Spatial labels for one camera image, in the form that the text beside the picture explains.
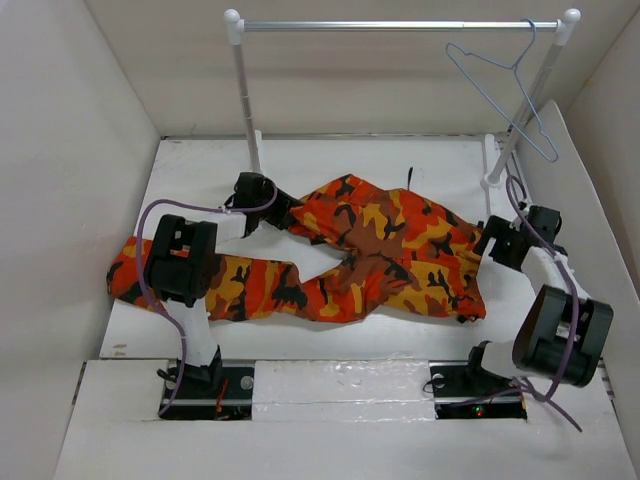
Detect orange camouflage trousers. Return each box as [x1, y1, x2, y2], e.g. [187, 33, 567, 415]
[105, 172, 488, 325]

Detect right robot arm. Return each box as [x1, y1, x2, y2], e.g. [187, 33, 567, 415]
[462, 203, 614, 394]

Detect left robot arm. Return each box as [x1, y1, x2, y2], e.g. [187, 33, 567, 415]
[136, 172, 300, 397]

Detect white clothes rack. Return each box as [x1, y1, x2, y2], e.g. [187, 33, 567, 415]
[224, 8, 582, 190]

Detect aluminium side rail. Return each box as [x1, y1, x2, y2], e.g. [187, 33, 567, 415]
[498, 132, 530, 201]

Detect blue wire hanger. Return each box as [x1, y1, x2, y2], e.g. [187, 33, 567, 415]
[445, 18, 559, 163]

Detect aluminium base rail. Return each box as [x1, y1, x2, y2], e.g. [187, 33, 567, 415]
[158, 357, 529, 422]

